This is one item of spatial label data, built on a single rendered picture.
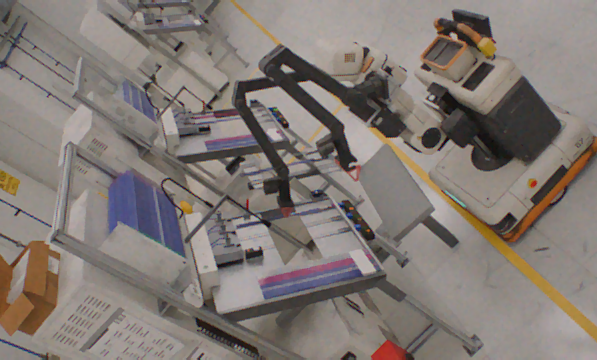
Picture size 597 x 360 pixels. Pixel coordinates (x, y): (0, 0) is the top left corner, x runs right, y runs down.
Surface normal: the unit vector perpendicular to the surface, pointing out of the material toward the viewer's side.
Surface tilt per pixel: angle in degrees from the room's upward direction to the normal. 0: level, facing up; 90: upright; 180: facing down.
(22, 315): 45
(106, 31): 90
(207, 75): 90
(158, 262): 90
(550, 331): 0
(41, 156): 90
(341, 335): 0
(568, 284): 0
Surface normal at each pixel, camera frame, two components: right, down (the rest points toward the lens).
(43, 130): 0.29, 0.46
